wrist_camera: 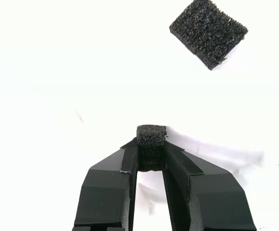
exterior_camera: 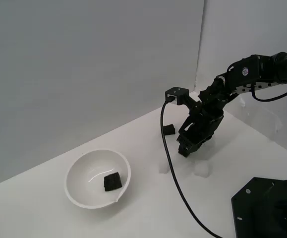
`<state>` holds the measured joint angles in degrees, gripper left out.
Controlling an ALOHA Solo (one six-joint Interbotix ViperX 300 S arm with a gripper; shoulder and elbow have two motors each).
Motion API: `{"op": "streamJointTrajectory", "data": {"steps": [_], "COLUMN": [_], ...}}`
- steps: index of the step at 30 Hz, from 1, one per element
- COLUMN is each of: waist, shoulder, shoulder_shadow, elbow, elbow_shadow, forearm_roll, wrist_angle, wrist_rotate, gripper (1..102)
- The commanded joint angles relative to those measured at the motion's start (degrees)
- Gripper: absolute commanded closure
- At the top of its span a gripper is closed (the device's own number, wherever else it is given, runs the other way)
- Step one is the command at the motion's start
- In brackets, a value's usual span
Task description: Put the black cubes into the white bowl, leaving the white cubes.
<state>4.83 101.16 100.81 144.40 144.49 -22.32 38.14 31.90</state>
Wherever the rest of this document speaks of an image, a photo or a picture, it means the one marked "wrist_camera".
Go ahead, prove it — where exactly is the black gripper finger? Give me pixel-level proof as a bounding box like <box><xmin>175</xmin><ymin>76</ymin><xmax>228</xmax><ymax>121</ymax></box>
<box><xmin>161</xmin><ymin>140</ymin><xmax>258</xmax><ymax>231</ymax></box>
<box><xmin>71</xmin><ymin>137</ymin><xmax>139</xmax><ymax>231</ymax></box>

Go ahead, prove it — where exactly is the black foam box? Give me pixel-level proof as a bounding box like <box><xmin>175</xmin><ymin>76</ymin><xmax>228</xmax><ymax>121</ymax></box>
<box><xmin>136</xmin><ymin>124</ymin><xmax>168</xmax><ymax>173</ymax></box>
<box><xmin>169</xmin><ymin>0</ymin><xmax>249</xmax><ymax>71</ymax></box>

